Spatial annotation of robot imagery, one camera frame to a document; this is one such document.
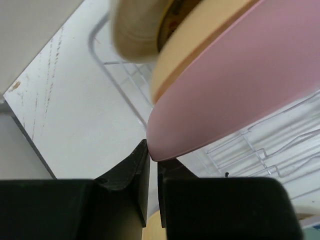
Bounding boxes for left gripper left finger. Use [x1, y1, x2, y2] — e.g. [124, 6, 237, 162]
[0, 140, 150, 240]

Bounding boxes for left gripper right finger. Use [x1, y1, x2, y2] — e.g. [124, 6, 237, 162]
[157, 159, 304, 240]

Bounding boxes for pink plate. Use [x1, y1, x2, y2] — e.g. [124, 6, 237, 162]
[146, 0, 320, 162]

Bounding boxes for cream bear plate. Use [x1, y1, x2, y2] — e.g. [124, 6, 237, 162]
[109, 0, 170, 64]

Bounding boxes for orange beige plate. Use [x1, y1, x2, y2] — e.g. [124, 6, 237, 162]
[150, 0, 257, 104]

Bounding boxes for white wire dish rack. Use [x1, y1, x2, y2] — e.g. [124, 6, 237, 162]
[88, 15, 320, 214]

